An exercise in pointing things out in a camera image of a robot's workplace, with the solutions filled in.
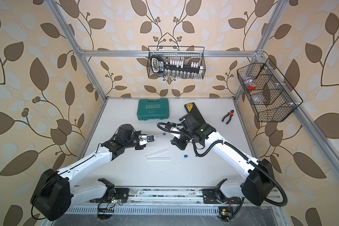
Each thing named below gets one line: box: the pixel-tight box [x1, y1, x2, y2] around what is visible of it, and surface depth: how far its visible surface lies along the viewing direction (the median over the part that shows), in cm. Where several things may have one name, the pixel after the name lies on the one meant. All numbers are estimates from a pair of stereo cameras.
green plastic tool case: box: [136, 97, 170, 122], surface depth 110 cm
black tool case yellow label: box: [178, 102, 207, 132], surface depth 62 cm
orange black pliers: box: [221, 109, 235, 125], surface depth 110 cm
